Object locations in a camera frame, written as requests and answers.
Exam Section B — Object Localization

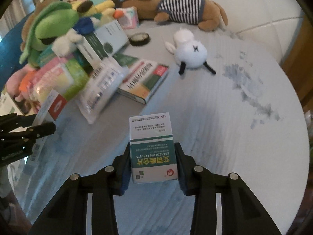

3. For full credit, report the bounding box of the white sheep plush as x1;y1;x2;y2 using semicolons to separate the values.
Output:
165;28;216;75

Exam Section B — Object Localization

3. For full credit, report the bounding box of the brown teddy bear plush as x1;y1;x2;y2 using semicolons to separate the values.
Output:
20;0;60;51

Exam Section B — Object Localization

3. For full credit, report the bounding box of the green frog plush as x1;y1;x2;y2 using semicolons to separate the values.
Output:
19;0;79;66

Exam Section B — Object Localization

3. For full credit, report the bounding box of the striped shirt dog plush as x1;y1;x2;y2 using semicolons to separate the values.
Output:
118;0;228;32

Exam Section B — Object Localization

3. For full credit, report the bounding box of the black tape roll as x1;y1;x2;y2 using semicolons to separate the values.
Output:
128;32;150;47

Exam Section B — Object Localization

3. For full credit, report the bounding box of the green white tablet box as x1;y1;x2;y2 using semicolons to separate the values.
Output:
129;112;178;183

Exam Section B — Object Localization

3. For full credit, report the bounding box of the small white plush toy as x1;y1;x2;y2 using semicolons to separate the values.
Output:
51;28;83;57

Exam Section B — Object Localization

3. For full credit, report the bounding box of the blue plastic storage crate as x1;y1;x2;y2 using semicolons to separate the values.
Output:
0;13;31;90

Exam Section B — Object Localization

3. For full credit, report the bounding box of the white blue wet wipes pack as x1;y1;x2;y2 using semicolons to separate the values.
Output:
76;57;130;124

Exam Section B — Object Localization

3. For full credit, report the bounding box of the green red book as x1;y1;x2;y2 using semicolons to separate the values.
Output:
113;53;169;105

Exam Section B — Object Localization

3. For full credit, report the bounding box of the orange plush toy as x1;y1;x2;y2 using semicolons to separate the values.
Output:
15;70;37;102

